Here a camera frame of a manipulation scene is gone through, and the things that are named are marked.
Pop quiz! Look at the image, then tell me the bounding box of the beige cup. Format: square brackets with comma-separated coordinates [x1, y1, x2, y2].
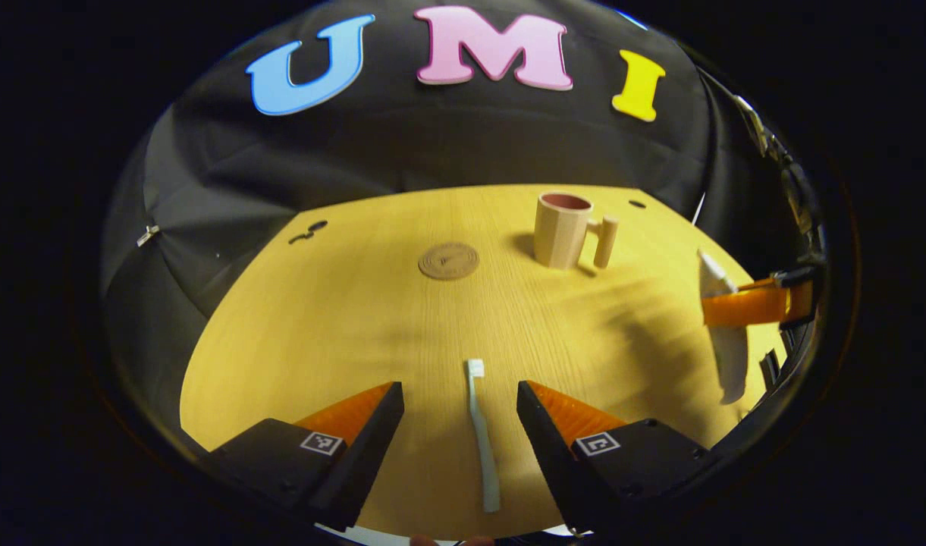
[534, 192, 620, 271]

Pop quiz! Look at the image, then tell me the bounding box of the pale green toothbrush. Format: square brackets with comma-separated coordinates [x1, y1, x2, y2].
[466, 359, 502, 514]

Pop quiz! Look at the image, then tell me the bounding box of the white toothpaste tube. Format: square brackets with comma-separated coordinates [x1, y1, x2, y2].
[697, 250, 751, 406]

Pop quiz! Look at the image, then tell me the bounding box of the wooden desktop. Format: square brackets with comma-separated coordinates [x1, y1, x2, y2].
[180, 184, 789, 541]

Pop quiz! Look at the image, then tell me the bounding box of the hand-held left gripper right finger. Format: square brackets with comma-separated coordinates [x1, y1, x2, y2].
[517, 381, 717, 535]

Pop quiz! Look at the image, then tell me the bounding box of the round wooden coaster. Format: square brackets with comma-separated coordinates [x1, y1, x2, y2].
[418, 242, 481, 281]

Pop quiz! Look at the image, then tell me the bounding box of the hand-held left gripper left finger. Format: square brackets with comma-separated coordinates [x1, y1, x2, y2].
[205, 381, 405, 532]

